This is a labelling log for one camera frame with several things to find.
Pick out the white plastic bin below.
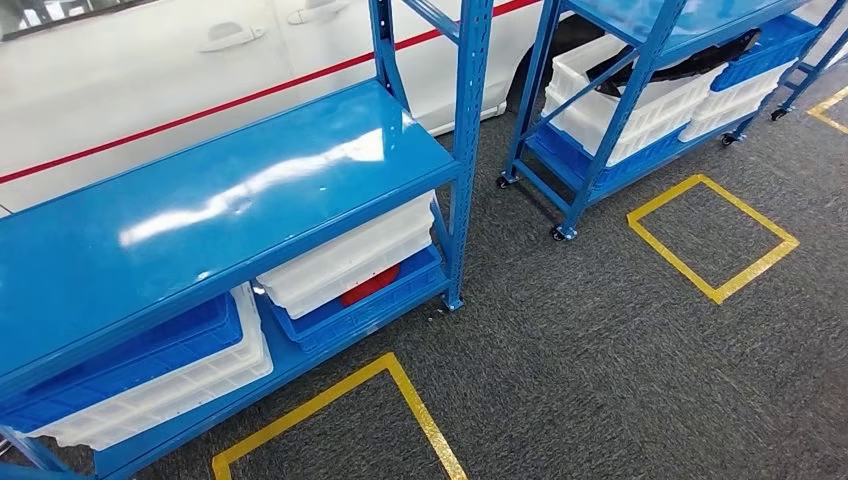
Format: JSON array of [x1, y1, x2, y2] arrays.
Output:
[[541, 33, 729, 168], [256, 190, 437, 293], [278, 228, 439, 321], [23, 281, 275, 453], [677, 58, 798, 144]]

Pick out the white car door handle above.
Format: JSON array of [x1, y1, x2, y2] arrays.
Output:
[[286, 0, 354, 26], [197, 21, 268, 54]]

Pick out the red barrier belt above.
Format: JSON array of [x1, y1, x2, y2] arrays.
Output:
[[0, 0, 543, 187]]

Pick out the white car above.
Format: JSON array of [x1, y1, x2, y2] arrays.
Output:
[[0, 0, 601, 215]]

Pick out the black plastic cover part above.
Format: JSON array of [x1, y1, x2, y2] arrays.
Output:
[[586, 28, 763, 101]]

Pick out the red round object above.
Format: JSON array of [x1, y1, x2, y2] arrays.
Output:
[[339, 262, 403, 308]]

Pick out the yellow floor tape square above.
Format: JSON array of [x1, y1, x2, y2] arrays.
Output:
[[211, 351, 470, 480], [806, 84, 848, 136], [626, 173, 802, 307]]

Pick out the blue plastic bin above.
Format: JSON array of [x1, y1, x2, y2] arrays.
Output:
[[0, 291, 245, 437], [270, 245, 446, 357], [708, 13, 824, 94], [531, 121, 692, 195]]

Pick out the blue metal shelf rack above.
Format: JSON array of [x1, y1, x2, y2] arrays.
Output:
[[496, 0, 848, 243], [0, 0, 497, 480], [769, 0, 848, 124]]

